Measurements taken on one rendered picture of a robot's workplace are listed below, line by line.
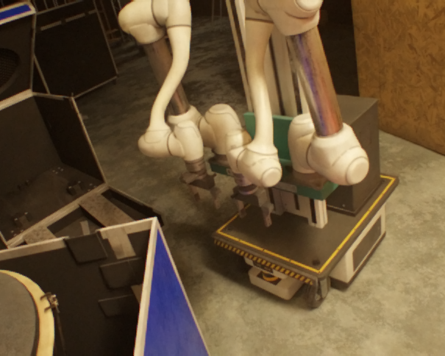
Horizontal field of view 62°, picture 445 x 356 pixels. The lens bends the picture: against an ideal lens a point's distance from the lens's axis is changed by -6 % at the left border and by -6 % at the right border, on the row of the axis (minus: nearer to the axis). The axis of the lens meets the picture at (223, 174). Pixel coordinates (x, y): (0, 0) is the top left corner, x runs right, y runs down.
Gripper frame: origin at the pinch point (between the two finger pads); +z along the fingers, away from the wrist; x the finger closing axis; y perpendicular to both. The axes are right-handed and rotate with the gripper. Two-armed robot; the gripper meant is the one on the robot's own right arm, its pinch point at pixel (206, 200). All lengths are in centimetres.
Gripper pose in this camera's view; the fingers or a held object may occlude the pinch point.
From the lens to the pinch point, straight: 178.1
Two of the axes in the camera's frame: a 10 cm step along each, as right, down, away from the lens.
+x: -7.2, -1.9, 6.7
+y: 6.6, -4.9, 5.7
